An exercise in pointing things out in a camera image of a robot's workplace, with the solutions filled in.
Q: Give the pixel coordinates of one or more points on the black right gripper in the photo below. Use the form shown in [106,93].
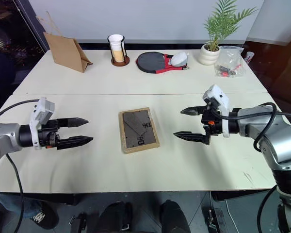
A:
[212,125]

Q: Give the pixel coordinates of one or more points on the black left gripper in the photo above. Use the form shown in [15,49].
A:
[47,136]

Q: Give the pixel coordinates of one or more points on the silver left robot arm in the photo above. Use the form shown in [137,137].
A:
[4,137]

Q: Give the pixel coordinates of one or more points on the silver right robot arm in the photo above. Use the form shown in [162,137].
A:
[279,136]

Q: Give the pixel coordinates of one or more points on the clear plastic bag of parts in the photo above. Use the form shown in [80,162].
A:
[229,61]

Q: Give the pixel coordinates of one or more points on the black round scale with red base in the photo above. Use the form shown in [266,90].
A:
[150,61]

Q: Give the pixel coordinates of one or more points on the brown paper bag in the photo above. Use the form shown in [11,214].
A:
[66,52]

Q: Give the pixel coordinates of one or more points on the paper cup stack in holder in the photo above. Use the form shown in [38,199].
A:
[120,61]

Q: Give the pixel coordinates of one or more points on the green plant in white pot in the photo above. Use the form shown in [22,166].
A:
[214,38]

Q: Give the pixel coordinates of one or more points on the small red white object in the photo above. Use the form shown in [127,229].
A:
[249,57]

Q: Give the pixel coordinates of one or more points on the black shoe with white print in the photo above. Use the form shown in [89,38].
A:
[44,216]

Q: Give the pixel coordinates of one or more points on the dark rounded shape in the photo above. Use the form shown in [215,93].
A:
[174,217]

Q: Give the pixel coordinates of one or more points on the blue jeans leg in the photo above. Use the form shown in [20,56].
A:
[12,204]

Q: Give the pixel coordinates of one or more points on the stack of paper cups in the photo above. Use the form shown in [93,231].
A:
[117,47]

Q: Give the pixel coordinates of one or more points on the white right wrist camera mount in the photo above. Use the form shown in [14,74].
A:
[219,95]

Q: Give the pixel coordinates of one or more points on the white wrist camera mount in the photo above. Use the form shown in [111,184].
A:
[219,95]
[42,108]

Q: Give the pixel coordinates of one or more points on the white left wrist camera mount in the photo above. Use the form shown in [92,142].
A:
[42,108]

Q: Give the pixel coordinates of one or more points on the wooden picture frame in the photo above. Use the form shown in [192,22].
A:
[138,129]

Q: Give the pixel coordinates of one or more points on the black bracket under table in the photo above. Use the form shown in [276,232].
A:
[213,213]
[78,222]

